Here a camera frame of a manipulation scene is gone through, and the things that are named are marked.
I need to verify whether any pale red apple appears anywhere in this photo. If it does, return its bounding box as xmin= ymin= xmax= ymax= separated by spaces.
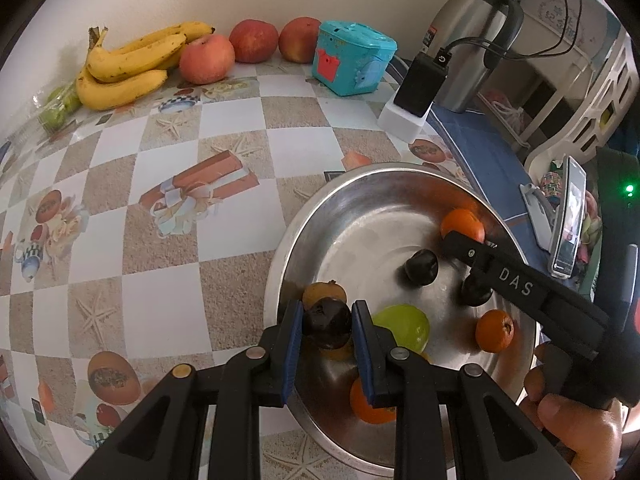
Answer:
xmin=179 ymin=34 xmax=235 ymax=84

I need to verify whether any person's right hand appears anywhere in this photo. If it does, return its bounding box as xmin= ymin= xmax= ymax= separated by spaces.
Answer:
xmin=520 ymin=365 xmax=624 ymax=480

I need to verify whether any black charger cable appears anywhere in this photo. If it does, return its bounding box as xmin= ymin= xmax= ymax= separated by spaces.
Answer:
xmin=434 ymin=0 xmax=586 ymax=68

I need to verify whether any white phone stand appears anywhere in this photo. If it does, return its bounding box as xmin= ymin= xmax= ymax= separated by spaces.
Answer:
xmin=518 ymin=183 xmax=555 ymax=252

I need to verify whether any smartphone on stand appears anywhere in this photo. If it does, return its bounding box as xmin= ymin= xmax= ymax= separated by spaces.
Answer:
xmin=549 ymin=155 xmax=587 ymax=280

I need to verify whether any teal plastic box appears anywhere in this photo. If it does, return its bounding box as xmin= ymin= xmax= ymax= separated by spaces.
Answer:
xmin=312 ymin=21 xmax=397 ymax=96

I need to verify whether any middle red apple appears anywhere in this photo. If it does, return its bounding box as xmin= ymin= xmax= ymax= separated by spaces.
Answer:
xmin=229 ymin=20 xmax=279 ymax=64

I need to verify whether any right red apple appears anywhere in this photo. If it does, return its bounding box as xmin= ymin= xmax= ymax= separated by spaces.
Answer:
xmin=279 ymin=16 xmax=321 ymax=64

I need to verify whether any white plastic basket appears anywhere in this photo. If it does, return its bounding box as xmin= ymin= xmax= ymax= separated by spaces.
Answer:
xmin=524 ymin=28 xmax=639 ymax=183

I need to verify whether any patterned tablecloth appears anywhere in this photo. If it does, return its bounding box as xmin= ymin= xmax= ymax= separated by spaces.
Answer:
xmin=1 ymin=58 xmax=464 ymax=479

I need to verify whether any small orange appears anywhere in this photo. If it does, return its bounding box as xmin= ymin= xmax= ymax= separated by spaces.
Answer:
xmin=475 ymin=310 xmax=514 ymax=353

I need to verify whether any clear box of green fruit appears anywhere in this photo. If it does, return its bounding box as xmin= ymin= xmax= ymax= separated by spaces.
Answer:
xmin=32 ymin=81 xmax=81 ymax=134

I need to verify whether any large steel bowl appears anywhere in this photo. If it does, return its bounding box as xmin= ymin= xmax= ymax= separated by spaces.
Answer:
xmin=265 ymin=162 xmax=539 ymax=477

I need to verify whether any yellow banana bunch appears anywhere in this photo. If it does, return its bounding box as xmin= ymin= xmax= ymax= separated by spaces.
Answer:
xmin=75 ymin=21 xmax=215 ymax=112

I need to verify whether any black power adapter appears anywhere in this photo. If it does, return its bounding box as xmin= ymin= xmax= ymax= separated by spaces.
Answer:
xmin=394 ymin=49 xmax=451 ymax=117

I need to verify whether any dark plum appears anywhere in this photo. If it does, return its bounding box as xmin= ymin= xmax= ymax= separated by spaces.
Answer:
xmin=457 ymin=273 xmax=492 ymax=307
xmin=303 ymin=297 xmax=352 ymax=350
xmin=402 ymin=249 xmax=439 ymax=287

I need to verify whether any steel thermos jug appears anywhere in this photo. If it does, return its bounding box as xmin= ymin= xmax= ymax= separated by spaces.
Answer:
xmin=422 ymin=0 xmax=524 ymax=113

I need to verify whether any large orange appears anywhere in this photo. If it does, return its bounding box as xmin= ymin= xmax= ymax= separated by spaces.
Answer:
xmin=439 ymin=208 xmax=486 ymax=244
xmin=348 ymin=376 xmax=399 ymax=426

